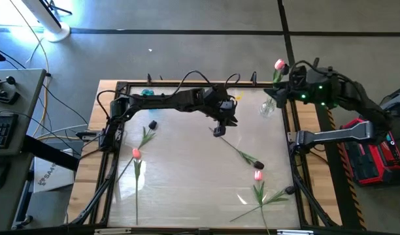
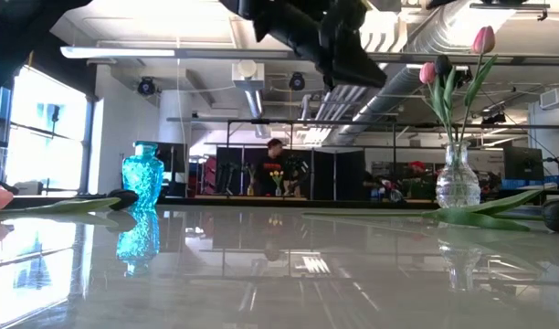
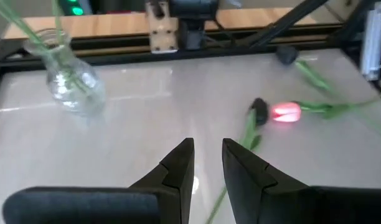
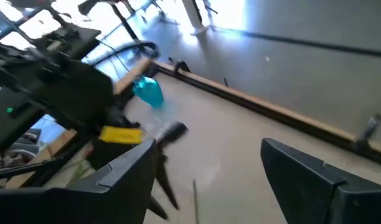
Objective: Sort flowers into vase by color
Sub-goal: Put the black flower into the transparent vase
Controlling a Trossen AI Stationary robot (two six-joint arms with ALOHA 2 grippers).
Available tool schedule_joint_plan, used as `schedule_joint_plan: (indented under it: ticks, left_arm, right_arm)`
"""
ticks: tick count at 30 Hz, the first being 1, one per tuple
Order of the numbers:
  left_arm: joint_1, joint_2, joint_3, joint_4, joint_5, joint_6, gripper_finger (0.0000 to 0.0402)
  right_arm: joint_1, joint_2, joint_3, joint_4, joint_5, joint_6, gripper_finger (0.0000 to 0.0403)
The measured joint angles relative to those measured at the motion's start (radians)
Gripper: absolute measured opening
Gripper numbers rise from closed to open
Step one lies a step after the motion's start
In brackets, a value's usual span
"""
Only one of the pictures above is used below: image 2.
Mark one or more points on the vase with yellow flowers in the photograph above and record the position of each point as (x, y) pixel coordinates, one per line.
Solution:
(277, 176)

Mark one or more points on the clear glass vase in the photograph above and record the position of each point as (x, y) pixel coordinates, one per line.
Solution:
(457, 187)

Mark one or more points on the blue glass vase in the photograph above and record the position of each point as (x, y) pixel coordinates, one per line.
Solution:
(143, 178)

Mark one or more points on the black pipe rack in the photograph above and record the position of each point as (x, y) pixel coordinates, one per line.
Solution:
(284, 122)

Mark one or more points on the white ceiling vent box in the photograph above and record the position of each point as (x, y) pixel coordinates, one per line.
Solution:
(247, 75)

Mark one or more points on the black partition screen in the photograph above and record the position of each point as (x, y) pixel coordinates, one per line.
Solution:
(339, 176)

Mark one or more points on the black ceiling light fixture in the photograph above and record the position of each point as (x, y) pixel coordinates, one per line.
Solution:
(464, 77)

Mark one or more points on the person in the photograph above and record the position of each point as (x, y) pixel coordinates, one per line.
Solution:
(417, 165)
(270, 169)

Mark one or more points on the grey overhead crossbar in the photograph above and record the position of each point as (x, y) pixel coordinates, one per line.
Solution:
(535, 58)

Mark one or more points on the black desk monitor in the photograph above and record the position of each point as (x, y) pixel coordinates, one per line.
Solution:
(524, 163)
(175, 157)

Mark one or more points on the grey box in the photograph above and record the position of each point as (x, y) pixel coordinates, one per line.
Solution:
(28, 188)

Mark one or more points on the silver ventilation duct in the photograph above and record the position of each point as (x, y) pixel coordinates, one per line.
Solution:
(398, 96)

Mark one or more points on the black ceiling camera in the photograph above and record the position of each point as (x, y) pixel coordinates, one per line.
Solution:
(146, 87)
(297, 82)

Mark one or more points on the black aluminium table frame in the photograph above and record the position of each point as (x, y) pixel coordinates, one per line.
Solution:
(215, 200)

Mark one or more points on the white wall air unit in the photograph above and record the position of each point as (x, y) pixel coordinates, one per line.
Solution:
(555, 98)

